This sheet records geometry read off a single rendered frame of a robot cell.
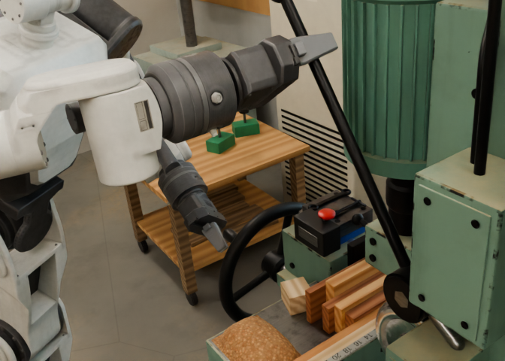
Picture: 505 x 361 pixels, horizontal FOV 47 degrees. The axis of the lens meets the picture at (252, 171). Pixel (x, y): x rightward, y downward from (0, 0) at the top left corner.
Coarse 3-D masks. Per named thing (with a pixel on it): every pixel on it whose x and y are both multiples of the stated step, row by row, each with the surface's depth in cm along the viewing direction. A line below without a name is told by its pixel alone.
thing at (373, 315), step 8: (376, 312) 89; (360, 320) 87; (368, 320) 87; (352, 328) 86; (336, 336) 85; (344, 336) 85; (320, 344) 84; (328, 344) 84; (312, 352) 83; (320, 352) 83; (296, 360) 82; (304, 360) 81
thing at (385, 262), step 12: (372, 228) 86; (372, 240) 86; (384, 240) 84; (408, 240) 82; (372, 252) 88; (384, 252) 85; (408, 252) 81; (372, 264) 89; (384, 264) 86; (396, 264) 84
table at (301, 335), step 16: (288, 272) 111; (272, 304) 99; (272, 320) 95; (288, 320) 95; (304, 320) 94; (320, 320) 94; (288, 336) 91; (304, 336) 91; (320, 336) 91; (208, 352) 93; (304, 352) 88
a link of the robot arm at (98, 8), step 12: (84, 0) 112; (96, 0) 112; (108, 0) 114; (84, 12) 112; (96, 12) 112; (108, 12) 112; (120, 12) 113; (96, 24) 112; (108, 24) 112; (108, 36) 112
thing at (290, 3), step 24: (288, 0) 67; (312, 72) 67; (336, 96) 67; (336, 120) 66; (360, 168) 66; (384, 216) 65; (408, 264) 65; (384, 288) 66; (408, 288) 63; (408, 312) 64; (456, 336) 62
